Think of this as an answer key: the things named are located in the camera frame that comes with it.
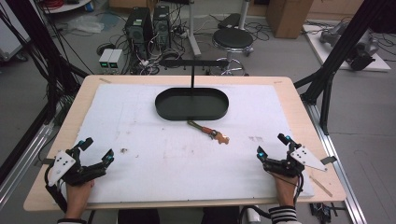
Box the aluminium frame rail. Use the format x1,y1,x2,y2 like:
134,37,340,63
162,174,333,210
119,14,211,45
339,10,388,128
304,102,369,224
0,123,54,210

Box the thin wooden stick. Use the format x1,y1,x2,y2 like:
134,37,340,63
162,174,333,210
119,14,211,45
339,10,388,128
308,175,333,198

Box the black metal frame post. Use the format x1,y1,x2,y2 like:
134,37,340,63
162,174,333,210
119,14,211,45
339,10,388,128
293,0,396,135
0,0,90,125

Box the person's right hand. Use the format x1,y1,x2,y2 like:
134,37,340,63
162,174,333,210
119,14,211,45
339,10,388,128
271,173,300,208

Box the black key rack with tray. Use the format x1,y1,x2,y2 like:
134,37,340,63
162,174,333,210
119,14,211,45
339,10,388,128
154,58,230,122

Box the white round table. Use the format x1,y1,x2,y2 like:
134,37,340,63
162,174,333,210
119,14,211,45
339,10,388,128
42,0,93,15

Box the clear plastic bag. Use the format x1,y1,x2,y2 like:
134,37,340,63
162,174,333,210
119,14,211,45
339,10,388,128
64,14,106,35

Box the person's left hand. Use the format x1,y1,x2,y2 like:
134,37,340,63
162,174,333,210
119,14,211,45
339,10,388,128
64,179,95,220

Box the black round stool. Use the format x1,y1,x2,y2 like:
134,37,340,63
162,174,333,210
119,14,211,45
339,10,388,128
212,27,255,77

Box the white power supply unit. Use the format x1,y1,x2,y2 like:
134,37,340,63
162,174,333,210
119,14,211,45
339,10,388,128
107,49,124,75
98,48,115,74

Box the white table mat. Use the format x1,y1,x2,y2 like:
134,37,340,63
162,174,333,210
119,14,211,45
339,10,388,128
65,82,316,205

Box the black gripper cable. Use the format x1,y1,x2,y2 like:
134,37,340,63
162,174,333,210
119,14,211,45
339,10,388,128
238,204,273,222

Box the black computer tower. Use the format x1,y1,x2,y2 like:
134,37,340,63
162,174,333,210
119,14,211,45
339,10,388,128
152,5,172,50
125,7,154,61

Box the white board with robot parts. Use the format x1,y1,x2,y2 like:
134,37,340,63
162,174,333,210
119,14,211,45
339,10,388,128
303,21,392,73

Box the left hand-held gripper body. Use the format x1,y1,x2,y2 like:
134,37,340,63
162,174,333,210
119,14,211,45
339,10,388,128
44,146,108,213

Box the keychain with orange strap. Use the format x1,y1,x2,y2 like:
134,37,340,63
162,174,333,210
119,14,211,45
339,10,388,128
186,119,231,146

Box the person's dark legs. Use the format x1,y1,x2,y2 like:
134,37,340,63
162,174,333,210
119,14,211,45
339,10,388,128
117,206,241,224

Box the white stand leg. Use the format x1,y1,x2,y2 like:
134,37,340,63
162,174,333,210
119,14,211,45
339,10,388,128
187,0,203,58

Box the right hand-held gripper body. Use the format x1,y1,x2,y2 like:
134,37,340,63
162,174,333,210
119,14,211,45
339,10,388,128
263,146,329,179

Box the brown cardboard box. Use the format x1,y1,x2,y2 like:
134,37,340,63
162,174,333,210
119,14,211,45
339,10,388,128
265,0,315,40

